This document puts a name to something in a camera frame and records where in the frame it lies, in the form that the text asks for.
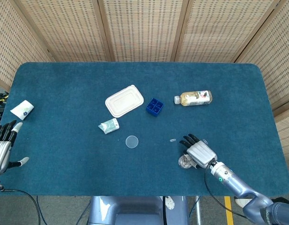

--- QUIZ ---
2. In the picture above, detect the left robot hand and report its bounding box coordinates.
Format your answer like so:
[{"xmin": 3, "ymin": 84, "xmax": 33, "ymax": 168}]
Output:
[{"xmin": 0, "ymin": 120, "xmax": 30, "ymax": 175}]

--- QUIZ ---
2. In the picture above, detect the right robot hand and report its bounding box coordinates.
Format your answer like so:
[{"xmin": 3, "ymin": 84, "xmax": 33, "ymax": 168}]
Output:
[{"xmin": 179, "ymin": 133, "xmax": 218, "ymax": 170}]

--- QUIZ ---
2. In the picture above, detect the clear container of paperclips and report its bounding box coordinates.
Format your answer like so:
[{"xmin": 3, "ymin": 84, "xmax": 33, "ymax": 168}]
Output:
[{"xmin": 178, "ymin": 153, "xmax": 197, "ymax": 169}]

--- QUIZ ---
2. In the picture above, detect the white rectangular lid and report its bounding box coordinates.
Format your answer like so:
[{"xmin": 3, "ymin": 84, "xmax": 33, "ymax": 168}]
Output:
[{"xmin": 105, "ymin": 84, "xmax": 145, "ymax": 118}]

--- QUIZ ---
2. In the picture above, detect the white tissue pack with flower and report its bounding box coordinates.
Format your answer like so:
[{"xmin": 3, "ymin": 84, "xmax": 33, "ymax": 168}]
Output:
[{"xmin": 10, "ymin": 100, "xmax": 35, "ymax": 121}]

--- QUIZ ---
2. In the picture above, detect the tea bottle with white cap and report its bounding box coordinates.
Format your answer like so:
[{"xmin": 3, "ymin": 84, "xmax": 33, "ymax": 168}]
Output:
[{"xmin": 174, "ymin": 90, "xmax": 213, "ymax": 106}]

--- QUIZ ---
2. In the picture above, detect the blue four-compartment box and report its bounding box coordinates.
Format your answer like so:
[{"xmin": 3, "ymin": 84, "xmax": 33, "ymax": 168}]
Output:
[{"xmin": 145, "ymin": 97, "xmax": 164, "ymax": 118}]

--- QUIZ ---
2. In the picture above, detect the clear round plastic dish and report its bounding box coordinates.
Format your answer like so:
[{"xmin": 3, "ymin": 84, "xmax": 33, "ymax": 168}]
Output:
[{"xmin": 125, "ymin": 135, "xmax": 139, "ymax": 149}]

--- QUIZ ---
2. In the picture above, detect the blue felt table cover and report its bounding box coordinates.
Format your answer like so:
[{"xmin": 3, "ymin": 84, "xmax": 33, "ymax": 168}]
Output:
[{"xmin": 0, "ymin": 62, "xmax": 289, "ymax": 197}]

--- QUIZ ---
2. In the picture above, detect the grey-blue robot torso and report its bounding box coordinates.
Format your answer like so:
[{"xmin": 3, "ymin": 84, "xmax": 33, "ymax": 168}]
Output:
[{"xmin": 87, "ymin": 195, "xmax": 190, "ymax": 225}]

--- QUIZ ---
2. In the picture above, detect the green patterned tissue pack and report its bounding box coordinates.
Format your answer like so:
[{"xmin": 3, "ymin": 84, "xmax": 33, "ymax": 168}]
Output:
[{"xmin": 98, "ymin": 118, "xmax": 120, "ymax": 135}]

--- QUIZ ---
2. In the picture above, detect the woven folding screen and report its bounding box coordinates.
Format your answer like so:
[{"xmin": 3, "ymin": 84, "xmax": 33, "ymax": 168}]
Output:
[{"xmin": 0, "ymin": 0, "xmax": 289, "ymax": 174}]

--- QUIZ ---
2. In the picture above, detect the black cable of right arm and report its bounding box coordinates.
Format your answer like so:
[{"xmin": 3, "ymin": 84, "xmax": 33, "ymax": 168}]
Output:
[{"xmin": 204, "ymin": 167, "xmax": 250, "ymax": 220}]

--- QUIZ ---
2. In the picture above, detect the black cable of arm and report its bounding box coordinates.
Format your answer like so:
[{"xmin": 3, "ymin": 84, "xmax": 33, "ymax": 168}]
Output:
[
  {"xmin": 0, "ymin": 187, "xmax": 42, "ymax": 225},
  {"xmin": 204, "ymin": 167, "xmax": 250, "ymax": 220}
]

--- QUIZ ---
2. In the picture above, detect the black cable bundle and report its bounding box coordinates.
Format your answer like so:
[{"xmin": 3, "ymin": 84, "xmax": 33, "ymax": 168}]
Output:
[{"xmin": 0, "ymin": 92, "xmax": 9, "ymax": 124}]

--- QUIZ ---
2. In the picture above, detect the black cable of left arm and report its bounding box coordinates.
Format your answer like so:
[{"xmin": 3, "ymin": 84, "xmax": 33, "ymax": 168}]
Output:
[{"xmin": 0, "ymin": 187, "xmax": 42, "ymax": 225}]

